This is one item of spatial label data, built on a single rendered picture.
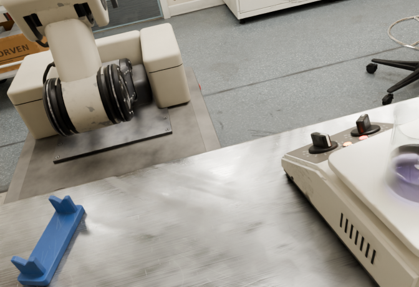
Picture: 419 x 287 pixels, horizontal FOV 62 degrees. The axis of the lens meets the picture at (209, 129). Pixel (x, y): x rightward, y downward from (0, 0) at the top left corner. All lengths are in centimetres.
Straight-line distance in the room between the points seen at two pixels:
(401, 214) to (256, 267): 15
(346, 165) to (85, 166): 95
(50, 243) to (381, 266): 34
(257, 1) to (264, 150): 235
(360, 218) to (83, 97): 79
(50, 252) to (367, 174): 34
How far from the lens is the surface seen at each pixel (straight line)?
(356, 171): 34
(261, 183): 44
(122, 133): 123
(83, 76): 101
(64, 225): 46
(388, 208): 31
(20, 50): 241
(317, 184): 37
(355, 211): 33
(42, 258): 45
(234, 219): 41
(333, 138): 44
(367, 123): 44
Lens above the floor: 108
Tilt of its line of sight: 38 degrees down
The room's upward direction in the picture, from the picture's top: 11 degrees counter-clockwise
